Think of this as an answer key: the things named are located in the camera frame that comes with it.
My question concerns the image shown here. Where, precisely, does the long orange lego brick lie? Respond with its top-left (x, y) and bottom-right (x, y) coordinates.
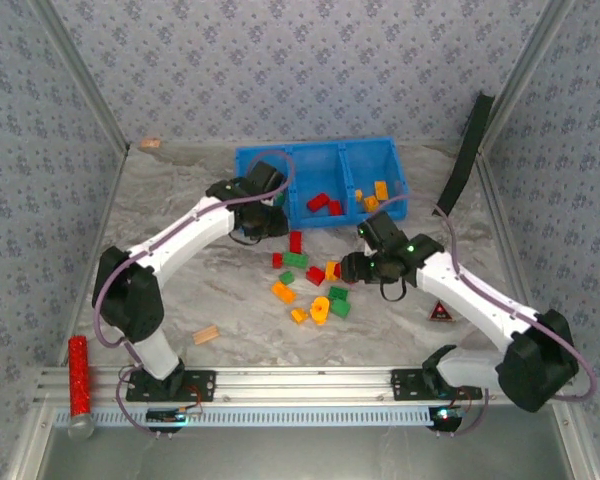
top-left (271, 281), bottom-right (298, 305)

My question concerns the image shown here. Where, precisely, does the right wrist black cable loop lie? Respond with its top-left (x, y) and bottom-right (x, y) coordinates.
top-left (378, 278), bottom-right (407, 303)

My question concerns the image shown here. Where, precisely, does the aluminium side rail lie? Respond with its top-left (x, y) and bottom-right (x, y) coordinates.
top-left (477, 144), bottom-right (554, 364)
top-left (57, 143), bottom-right (131, 369)

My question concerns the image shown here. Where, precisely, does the aluminium mounting rail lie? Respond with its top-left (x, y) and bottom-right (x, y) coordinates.
top-left (33, 364), bottom-right (579, 405)

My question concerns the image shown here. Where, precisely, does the black strap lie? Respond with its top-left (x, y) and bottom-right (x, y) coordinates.
top-left (432, 91), bottom-right (496, 219)

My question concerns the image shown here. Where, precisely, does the aluminium frame post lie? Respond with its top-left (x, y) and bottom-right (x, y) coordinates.
top-left (478, 0), bottom-right (579, 151)
top-left (29, 0), bottom-right (132, 152)

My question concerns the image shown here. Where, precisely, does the light blue cable duct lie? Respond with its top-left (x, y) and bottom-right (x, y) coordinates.
top-left (53, 404), bottom-right (436, 430)

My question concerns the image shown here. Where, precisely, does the red triangle sign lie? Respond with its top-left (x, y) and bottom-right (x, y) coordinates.
top-left (427, 299), bottom-right (456, 326)

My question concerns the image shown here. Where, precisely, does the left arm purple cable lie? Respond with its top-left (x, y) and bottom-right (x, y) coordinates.
top-left (93, 149), bottom-right (296, 441)

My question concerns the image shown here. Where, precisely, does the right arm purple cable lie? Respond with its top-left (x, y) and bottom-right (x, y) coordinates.
top-left (379, 194), bottom-right (599, 439)

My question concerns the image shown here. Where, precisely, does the small circuit board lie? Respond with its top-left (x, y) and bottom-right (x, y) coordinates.
top-left (429, 405), bottom-right (464, 426)
top-left (146, 407), bottom-right (204, 424)

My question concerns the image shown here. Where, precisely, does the orange round lego piece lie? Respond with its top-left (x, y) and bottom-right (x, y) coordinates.
top-left (310, 296), bottom-right (331, 326)

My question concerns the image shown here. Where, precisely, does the grooved wooden block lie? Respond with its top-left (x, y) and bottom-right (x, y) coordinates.
top-left (191, 324), bottom-right (220, 347)

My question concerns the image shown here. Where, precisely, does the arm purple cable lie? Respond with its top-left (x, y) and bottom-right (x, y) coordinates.
top-left (93, 149), bottom-right (296, 441)
top-left (379, 194), bottom-right (599, 439)

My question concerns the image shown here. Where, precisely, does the red glitter tube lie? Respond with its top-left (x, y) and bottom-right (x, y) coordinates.
top-left (67, 335), bottom-right (95, 441)

